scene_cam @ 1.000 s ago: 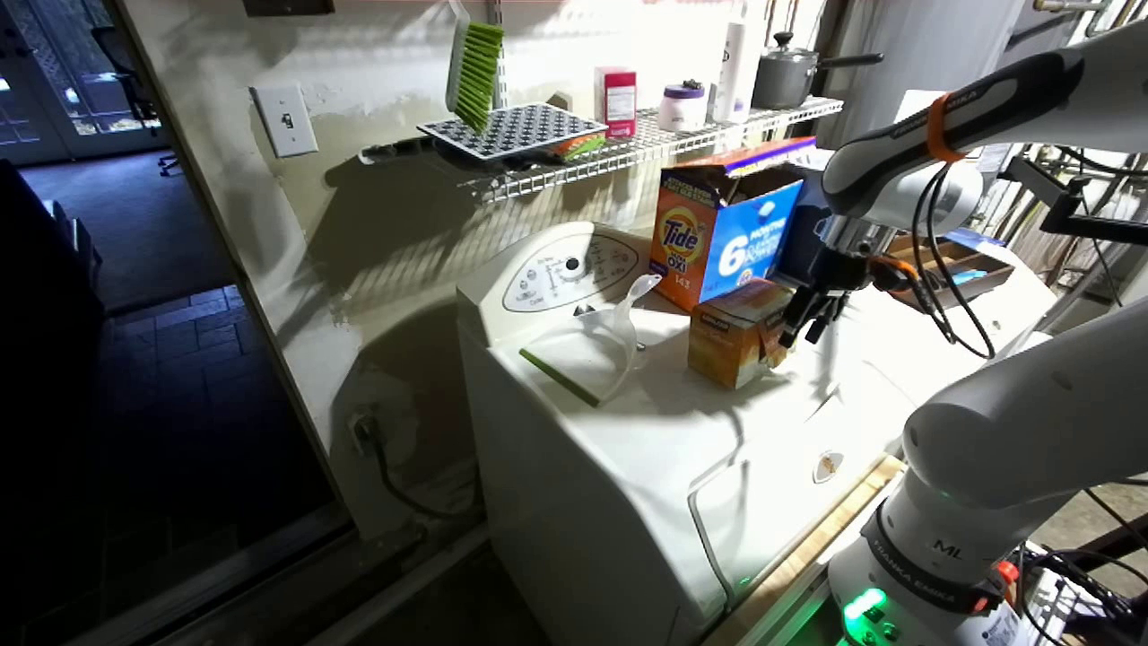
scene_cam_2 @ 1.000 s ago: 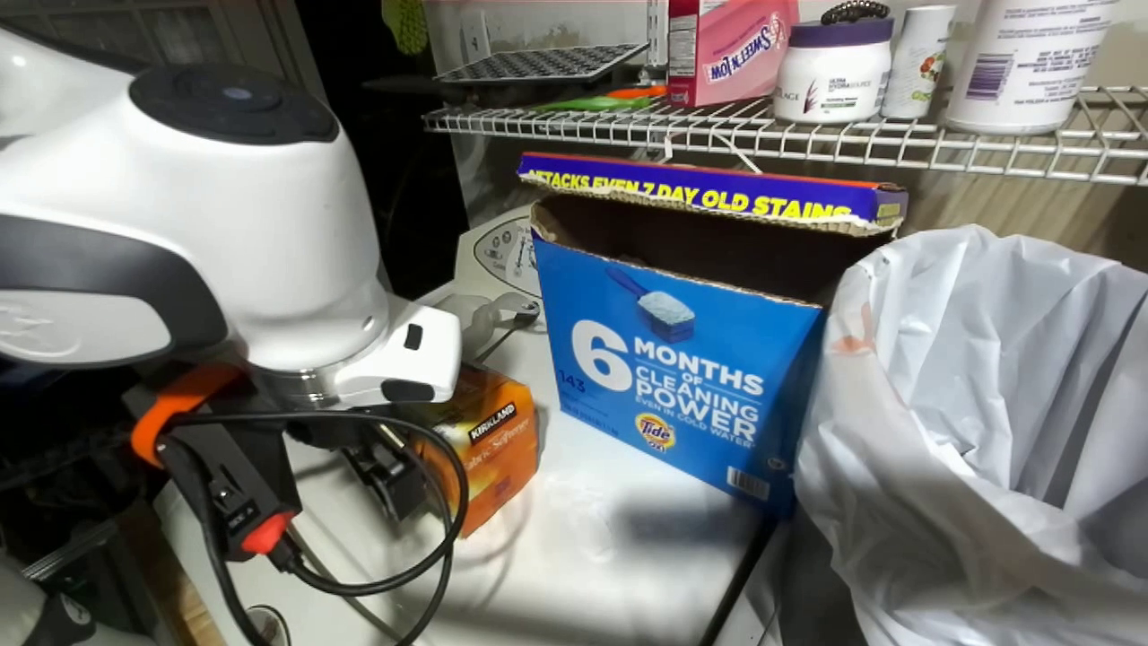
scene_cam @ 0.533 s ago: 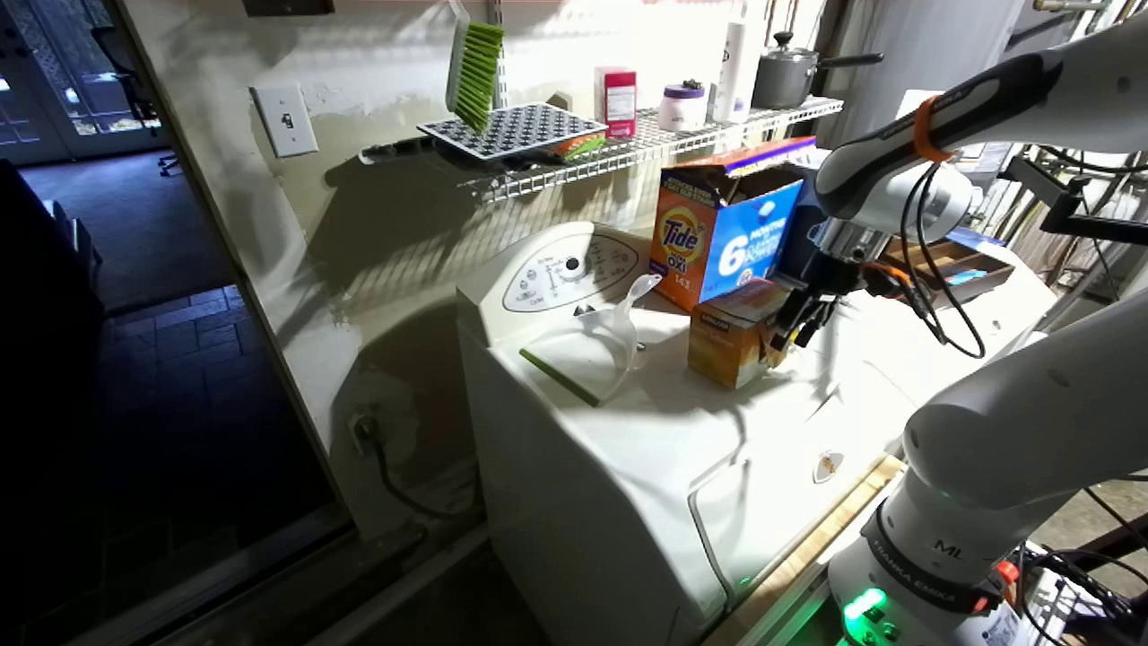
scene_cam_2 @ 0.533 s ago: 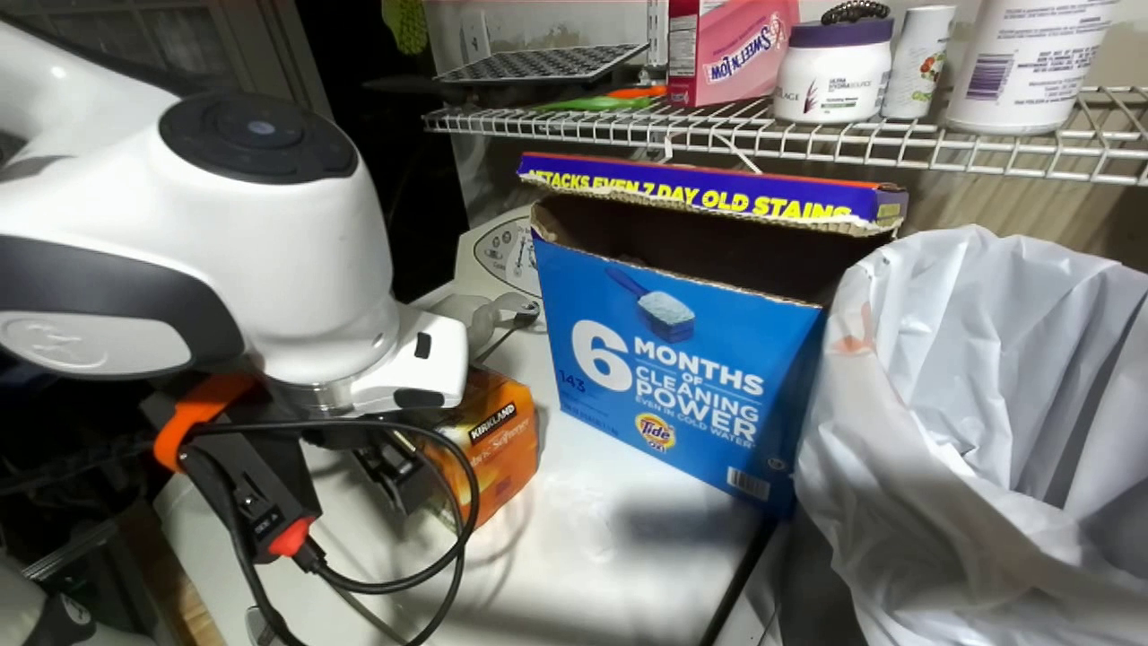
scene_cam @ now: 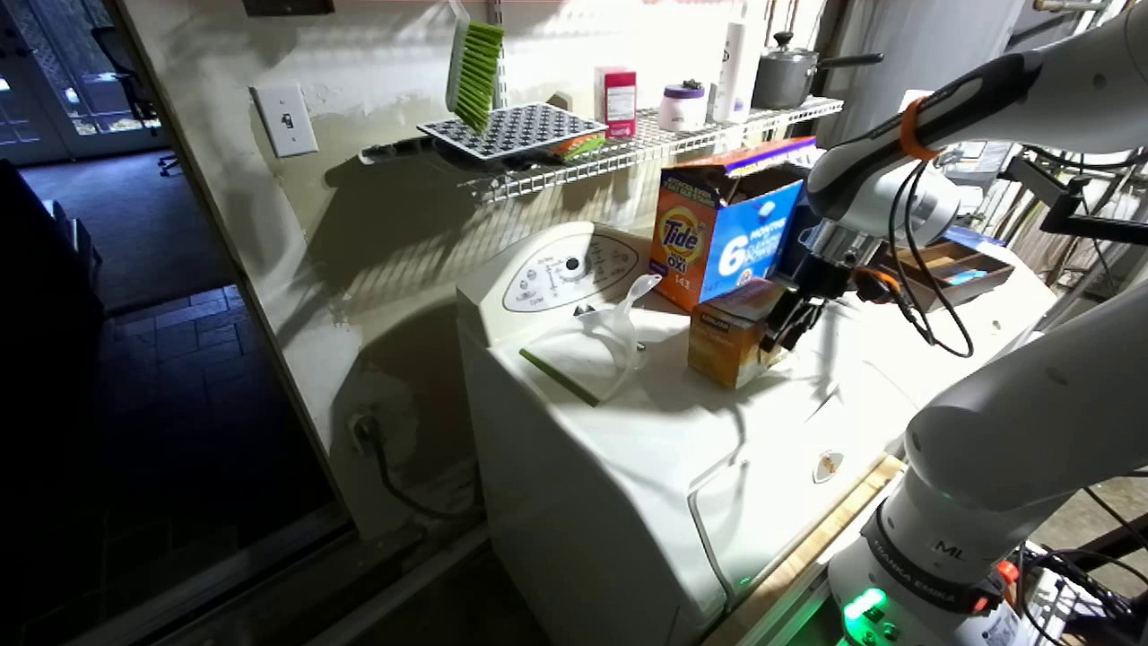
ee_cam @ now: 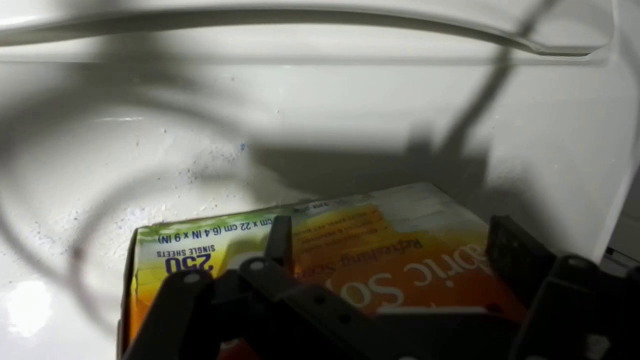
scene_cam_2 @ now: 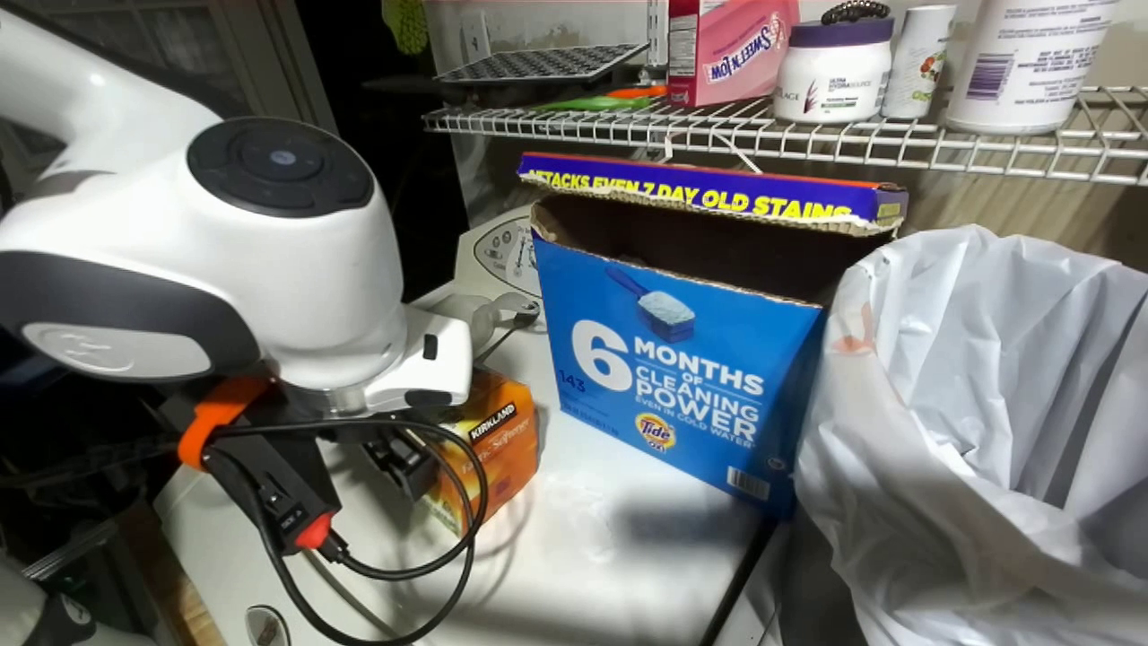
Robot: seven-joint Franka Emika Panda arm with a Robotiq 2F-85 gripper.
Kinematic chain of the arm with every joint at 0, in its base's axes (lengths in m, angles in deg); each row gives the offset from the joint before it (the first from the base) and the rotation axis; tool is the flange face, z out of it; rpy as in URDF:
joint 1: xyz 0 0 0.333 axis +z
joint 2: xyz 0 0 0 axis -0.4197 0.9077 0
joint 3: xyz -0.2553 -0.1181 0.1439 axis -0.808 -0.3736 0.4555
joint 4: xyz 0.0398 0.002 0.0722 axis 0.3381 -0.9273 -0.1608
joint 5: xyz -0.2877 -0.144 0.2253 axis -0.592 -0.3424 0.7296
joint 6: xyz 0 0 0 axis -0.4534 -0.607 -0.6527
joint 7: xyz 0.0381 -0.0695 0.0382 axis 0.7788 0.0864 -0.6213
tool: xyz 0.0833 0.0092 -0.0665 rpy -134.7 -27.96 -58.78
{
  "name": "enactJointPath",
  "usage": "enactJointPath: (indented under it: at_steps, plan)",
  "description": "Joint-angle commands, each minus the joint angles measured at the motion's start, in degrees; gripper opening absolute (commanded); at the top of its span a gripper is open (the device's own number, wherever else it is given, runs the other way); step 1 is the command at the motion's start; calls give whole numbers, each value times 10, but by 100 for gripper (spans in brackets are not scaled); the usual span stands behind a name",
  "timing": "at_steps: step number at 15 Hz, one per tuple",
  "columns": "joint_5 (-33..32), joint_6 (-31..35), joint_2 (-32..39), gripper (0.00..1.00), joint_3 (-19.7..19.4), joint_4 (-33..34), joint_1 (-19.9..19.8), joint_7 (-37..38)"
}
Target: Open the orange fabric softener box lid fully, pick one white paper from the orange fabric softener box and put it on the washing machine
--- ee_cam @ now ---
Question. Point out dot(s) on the white washing machine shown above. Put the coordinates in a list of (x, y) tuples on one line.
[(332, 100)]

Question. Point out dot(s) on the orange fabric softener box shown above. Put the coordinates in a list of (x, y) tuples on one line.
[(401, 247)]

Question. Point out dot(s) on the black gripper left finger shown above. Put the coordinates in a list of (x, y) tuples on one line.
[(193, 313)]

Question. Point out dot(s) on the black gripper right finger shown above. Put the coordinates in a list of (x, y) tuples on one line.
[(581, 307)]

